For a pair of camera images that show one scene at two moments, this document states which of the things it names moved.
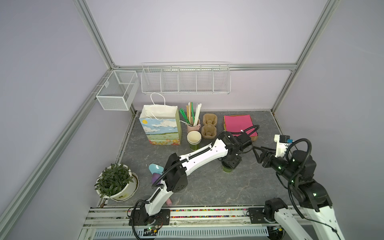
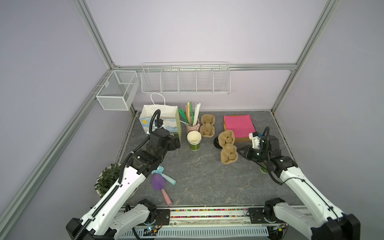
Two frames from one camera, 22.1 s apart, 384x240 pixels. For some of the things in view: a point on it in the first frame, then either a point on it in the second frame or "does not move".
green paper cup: [227, 170] -> [263, 170]
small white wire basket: [118, 90] does not move
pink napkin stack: [236, 123] does not move
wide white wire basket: [186, 78] does not move
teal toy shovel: [156, 168] does not move
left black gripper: [234, 164] -> [173, 145]
